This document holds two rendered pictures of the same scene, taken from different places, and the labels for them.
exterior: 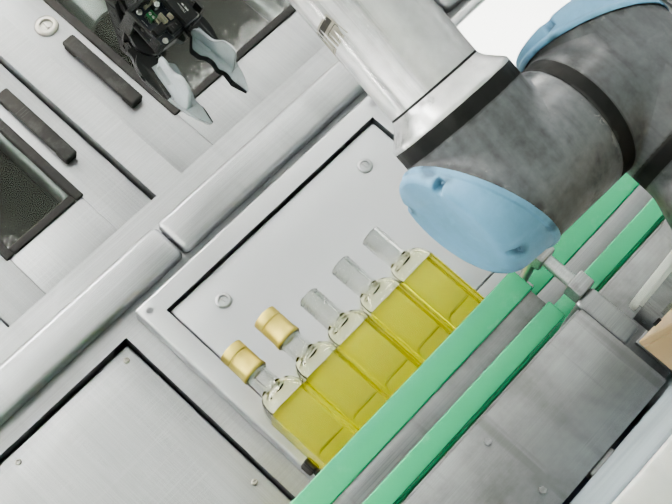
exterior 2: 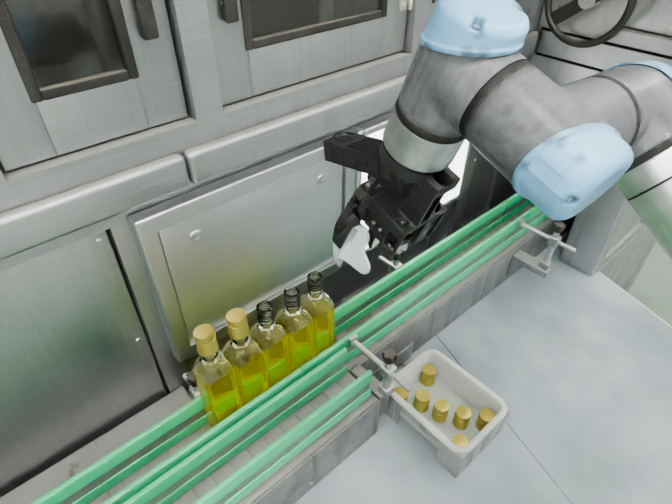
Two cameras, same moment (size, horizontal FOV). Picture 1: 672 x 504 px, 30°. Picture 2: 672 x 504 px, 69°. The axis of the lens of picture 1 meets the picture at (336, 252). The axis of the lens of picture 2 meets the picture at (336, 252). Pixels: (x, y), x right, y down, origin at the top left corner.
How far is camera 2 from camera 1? 1.32 m
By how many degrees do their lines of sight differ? 56
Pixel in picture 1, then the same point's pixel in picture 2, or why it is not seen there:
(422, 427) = (288, 449)
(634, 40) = not seen: outside the picture
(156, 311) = (149, 230)
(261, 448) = (155, 325)
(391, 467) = (263, 471)
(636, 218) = (405, 314)
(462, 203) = not seen: outside the picture
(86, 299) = (99, 196)
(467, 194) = not seen: outside the picture
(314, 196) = (287, 186)
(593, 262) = (379, 332)
